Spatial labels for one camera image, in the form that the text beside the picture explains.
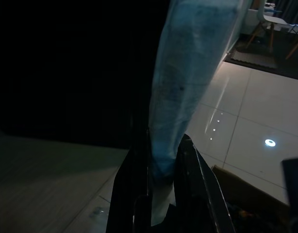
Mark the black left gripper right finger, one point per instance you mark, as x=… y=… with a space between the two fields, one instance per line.
x=195 y=194

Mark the dark foam floor mat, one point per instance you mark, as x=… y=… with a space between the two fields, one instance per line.
x=260 y=61

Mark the brown cardboard box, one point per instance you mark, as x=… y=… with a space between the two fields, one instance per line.
x=251 y=193

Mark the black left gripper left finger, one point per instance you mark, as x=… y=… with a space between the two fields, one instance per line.
x=129 y=194

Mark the white chair with wooden legs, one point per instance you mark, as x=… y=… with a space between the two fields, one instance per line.
x=295 y=43
x=272 y=19

